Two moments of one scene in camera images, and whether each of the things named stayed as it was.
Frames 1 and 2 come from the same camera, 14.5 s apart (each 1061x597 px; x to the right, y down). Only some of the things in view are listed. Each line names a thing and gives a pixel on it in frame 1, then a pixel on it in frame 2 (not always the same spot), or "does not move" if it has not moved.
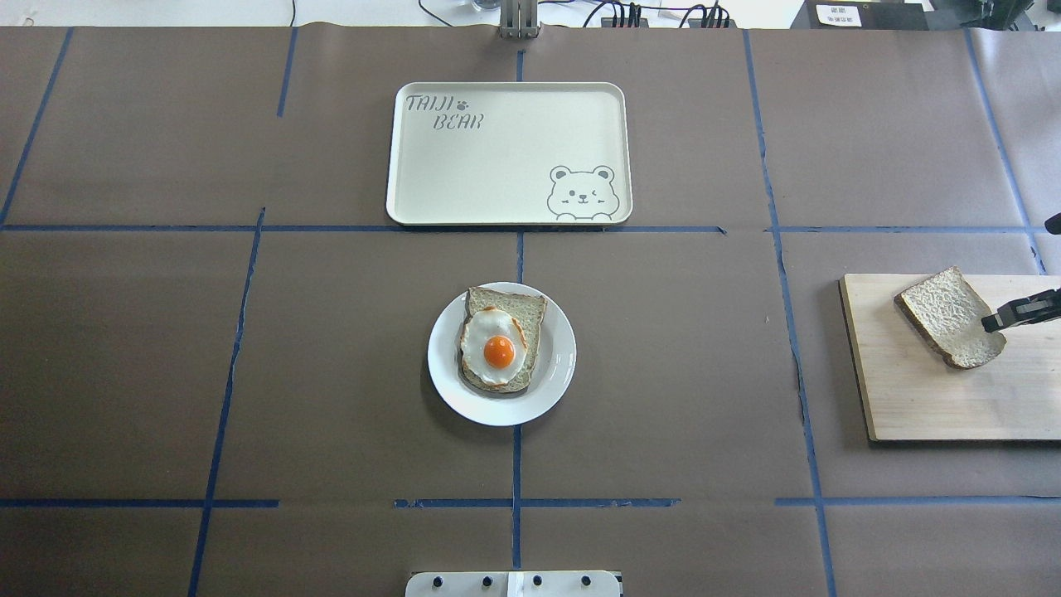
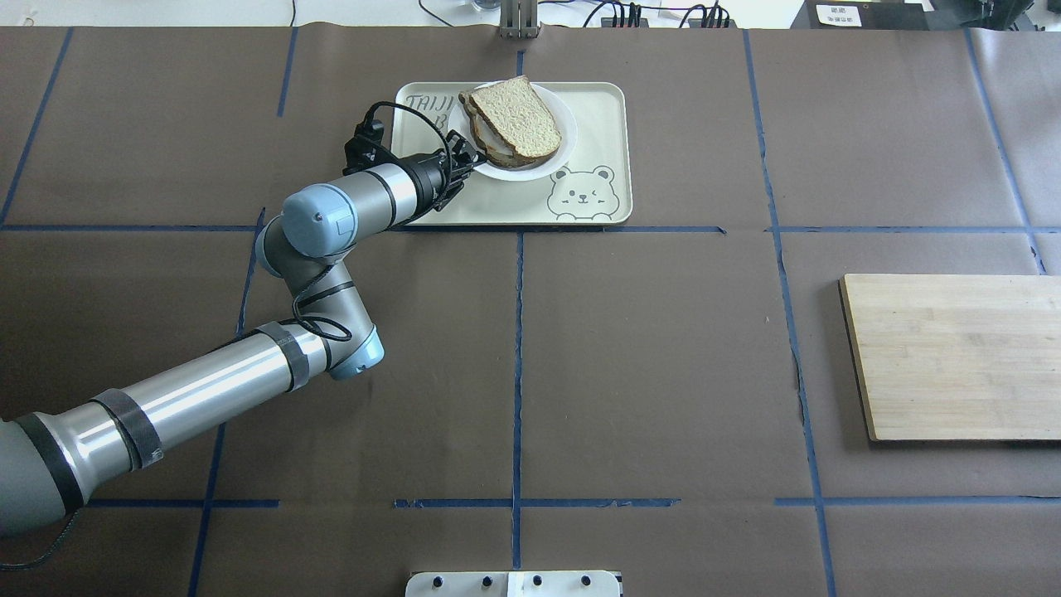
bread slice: (527, 310) to (496, 149)
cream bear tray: (509, 153) does not move
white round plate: (501, 353) to (460, 123)
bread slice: (950, 312) to (520, 114)
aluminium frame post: (519, 19) does not move
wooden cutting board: (911, 393) does not move
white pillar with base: (514, 584) does not move
